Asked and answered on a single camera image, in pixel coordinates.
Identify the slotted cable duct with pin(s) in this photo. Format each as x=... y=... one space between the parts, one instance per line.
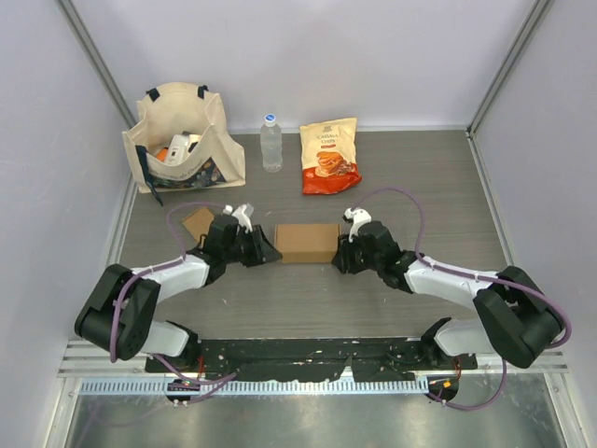
x=171 y=386

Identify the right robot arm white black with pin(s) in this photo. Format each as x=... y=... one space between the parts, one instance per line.
x=512 y=321

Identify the aluminium frame rail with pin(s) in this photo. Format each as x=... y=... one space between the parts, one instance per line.
x=549 y=361

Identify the cassava chips bag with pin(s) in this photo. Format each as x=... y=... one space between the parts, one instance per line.
x=328 y=157

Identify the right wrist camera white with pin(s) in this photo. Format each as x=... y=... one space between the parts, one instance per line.
x=357 y=217

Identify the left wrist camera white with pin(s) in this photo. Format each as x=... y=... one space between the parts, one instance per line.
x=243 y=215

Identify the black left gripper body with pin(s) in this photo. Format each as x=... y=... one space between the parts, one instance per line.
x=233 y=252

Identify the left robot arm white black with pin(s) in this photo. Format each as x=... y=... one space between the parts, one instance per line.
x=119 y=314

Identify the orange item in tote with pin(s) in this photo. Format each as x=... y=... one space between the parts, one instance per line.
x=162 y=155

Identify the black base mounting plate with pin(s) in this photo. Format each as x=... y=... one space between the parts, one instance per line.
x=316 y=360

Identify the small brown cardboard box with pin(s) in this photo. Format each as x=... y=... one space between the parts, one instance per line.
x=198 y=223

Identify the white box in tote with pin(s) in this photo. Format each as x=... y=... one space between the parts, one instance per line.
x=181 y=146

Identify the clear plastic water bottle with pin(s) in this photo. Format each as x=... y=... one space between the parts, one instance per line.
x=271 y=144

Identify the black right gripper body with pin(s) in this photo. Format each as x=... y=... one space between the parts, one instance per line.
x=354 y=257

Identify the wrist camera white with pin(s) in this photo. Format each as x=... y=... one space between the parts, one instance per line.
x=357 y=217
x=243 y=215

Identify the beige canvas tote bag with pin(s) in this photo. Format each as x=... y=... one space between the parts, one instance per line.
x=216 y=162

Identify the large cardboard box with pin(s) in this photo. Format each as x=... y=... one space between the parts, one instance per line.
x=307 y=243

